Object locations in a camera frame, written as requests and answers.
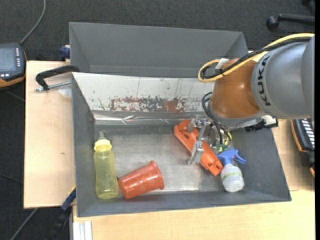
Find orange plastic tool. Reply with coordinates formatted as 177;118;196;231
173;119;224;177

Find white spray bottle blue head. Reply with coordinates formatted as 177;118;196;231
215;147;247;193

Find orange-red plastic cup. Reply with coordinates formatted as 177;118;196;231
117;160;165;200

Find grey metal bin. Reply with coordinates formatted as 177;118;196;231
68;21;292;218

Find yellow clear baby bottle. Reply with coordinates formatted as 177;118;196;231
93;131;120;200

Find pale wood flat board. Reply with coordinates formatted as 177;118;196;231
23;60;77;209

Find black cylinder on white bracket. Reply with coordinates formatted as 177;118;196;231
244;115;279;133

